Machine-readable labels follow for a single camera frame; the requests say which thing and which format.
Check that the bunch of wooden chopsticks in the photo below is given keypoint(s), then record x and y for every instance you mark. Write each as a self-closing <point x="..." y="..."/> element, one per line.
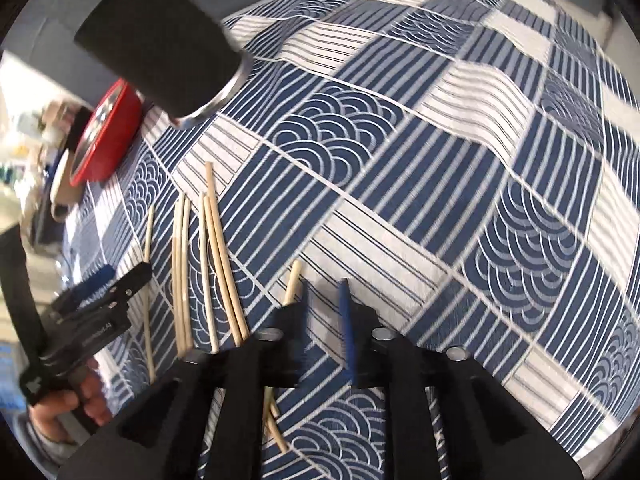
<point x="178" y="280"/>

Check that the blue white patterned tablecloth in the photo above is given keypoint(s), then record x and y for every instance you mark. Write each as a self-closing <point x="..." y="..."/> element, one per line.
<point x="425" y="185"/>

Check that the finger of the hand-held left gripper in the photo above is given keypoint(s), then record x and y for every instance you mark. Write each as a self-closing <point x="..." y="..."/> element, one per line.
<point x="107" y="332"/>
<point x="97" y="280"/>

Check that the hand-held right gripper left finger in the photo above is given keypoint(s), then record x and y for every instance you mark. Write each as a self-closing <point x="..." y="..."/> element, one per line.
<point x="303" y="312"/>

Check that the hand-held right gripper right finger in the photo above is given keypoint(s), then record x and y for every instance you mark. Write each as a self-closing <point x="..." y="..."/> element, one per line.
<point x="346" y="330"/>

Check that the red metal bowl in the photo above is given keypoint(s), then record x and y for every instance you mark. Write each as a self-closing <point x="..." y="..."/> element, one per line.
<point x="107" y="132"/>

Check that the person's left forearm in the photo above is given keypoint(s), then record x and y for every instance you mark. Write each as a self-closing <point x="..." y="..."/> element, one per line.
<point x="32" y="442"/>

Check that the single wooden chopstick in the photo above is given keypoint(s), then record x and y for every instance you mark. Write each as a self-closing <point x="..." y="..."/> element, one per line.
<point x="292" y="282"/>

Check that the person's left hand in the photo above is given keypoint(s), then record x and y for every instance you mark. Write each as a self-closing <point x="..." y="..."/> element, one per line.
<point x="62" y="407"/>

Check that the black steel utensil holder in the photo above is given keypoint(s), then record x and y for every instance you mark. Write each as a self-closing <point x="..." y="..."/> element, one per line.
<point x="160" y="40"/>

